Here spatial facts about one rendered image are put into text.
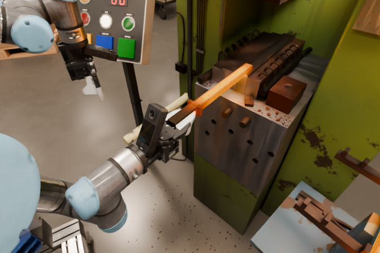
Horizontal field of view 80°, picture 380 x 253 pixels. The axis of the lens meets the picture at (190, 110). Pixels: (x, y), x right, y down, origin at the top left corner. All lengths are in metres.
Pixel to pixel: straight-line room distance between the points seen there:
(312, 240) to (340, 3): 0.88
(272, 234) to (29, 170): 0.70
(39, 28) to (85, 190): 0.34
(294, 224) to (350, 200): 1.09
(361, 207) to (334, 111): 1.08
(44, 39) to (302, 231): 0.86
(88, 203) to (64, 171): 1.44
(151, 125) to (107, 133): 1.54
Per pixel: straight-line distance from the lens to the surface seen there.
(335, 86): 0.90
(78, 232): 1.40
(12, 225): 0.28
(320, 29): 1.20
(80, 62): 0.80
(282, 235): 0.83
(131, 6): 1.00
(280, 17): 1.25
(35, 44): 0.60
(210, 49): 1.07
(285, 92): 0.81
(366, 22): 0.79
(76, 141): 2.10
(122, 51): 0.99
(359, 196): 1.97
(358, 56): 0.84
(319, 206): 0.91
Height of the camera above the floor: 1.44
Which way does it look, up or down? 42 degrees down
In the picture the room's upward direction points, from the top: straight up
